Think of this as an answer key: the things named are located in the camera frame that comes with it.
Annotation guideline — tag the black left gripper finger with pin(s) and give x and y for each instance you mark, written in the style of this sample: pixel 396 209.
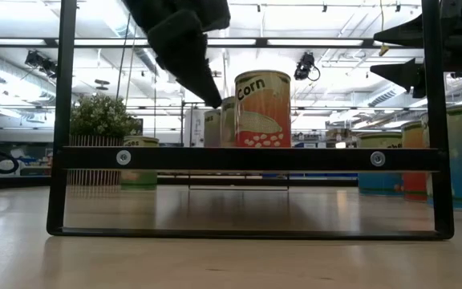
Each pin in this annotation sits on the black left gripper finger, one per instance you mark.
pixel 215 14
pixel 187 52

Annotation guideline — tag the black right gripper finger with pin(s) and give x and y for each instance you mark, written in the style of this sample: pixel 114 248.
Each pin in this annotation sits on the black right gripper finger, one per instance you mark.
pixel 409 74
pixel 407 34

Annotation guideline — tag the orange corn can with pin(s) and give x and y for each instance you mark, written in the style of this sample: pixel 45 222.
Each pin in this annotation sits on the orange corn can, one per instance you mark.
pixel 414 186
pixel 263 116

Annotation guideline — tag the black table edge rail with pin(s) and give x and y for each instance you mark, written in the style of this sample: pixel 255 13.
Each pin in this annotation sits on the black table edge rail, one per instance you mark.
pixel 171 181

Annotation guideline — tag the wooden shelf with black frame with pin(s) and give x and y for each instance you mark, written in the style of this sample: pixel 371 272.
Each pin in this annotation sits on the wooden shelf with black frame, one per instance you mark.
pixel 255 158

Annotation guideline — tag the green oranges can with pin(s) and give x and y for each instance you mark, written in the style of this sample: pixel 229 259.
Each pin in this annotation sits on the green oranges can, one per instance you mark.
pixel 228 124
pixel 212 128
pixel 139 179

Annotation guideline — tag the overhead rig crossbar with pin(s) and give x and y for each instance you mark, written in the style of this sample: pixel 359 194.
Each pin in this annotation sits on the overhead rig crossbar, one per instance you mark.
pixel 261 42

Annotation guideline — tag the green plant in slatted pot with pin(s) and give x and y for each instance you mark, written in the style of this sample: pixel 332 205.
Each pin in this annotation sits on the green plant in slatted pot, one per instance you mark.
pixel 98 116

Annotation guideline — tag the black overhead camera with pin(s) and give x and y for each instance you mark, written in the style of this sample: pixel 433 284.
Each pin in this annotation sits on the black overhead camera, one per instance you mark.
pixel 305 66

